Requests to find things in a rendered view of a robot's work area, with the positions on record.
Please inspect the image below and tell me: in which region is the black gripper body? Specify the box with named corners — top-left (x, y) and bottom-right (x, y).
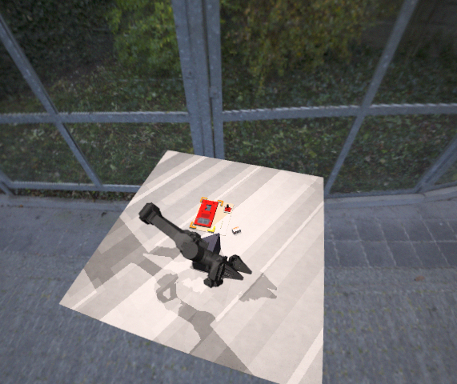
top-left (204, 252), bottom-right (240, 282)

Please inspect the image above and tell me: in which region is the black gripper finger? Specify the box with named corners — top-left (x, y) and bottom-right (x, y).
top-left (234, 257), bottom-right (252, 274)
top-left (218, 262), bottom-right (244, 281)

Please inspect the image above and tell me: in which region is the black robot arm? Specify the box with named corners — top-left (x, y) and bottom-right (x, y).
top-left (138, 202), bottom-right (223, 288)

